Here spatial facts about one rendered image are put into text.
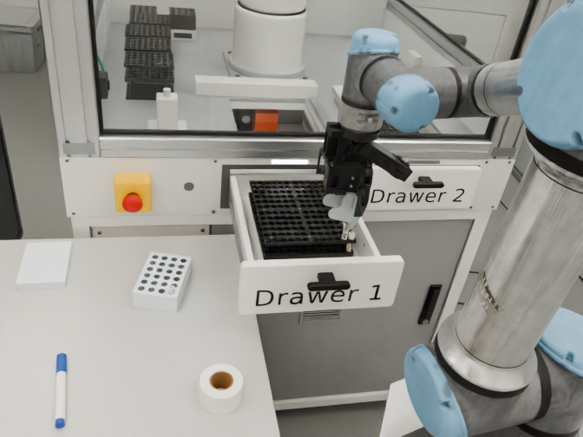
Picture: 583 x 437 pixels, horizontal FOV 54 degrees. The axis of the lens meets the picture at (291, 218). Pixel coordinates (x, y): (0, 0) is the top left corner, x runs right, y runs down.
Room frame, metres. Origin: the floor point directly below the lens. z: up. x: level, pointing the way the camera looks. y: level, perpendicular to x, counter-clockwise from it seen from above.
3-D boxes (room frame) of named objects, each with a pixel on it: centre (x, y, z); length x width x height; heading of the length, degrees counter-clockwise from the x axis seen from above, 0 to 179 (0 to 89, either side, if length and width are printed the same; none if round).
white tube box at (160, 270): (0.83, 0.23, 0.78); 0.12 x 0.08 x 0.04; 0
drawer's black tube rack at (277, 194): (0.96, -0.01, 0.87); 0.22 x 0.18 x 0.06; 15
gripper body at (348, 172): (0.88, -0.08, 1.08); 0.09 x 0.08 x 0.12; 105
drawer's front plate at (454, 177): (1.16, -0.29, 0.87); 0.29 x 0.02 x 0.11; 105
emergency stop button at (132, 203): (0.94, 0.32, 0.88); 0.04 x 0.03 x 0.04; 105
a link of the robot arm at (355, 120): (0.87, -0.09, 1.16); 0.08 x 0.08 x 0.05
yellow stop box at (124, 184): (0.97, 0.33, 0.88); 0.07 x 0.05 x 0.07; 105
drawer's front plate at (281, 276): (0.77, -0.07, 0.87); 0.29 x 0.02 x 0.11; 105
